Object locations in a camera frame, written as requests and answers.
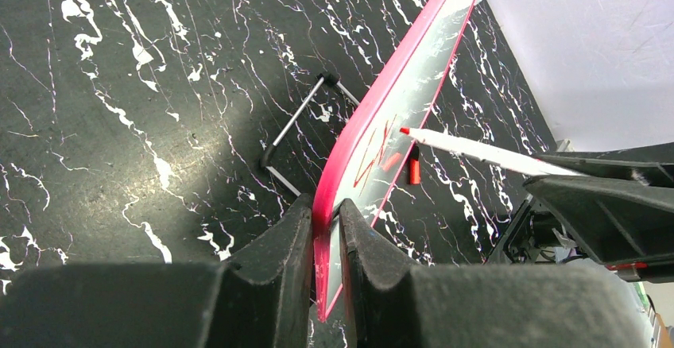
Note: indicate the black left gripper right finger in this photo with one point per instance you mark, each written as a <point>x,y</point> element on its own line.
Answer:
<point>392,300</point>

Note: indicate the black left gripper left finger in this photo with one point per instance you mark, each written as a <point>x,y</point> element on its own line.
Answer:
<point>259,297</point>

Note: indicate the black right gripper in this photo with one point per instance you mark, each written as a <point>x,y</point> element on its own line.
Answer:
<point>624,218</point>

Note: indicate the red white marker pen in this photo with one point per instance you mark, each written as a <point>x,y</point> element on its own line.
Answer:
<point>503,158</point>

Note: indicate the red marker cap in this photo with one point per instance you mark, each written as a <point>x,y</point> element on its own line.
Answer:
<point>414,165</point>

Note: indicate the pink framed whiteboard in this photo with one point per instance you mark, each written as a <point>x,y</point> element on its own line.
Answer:
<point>369,154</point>

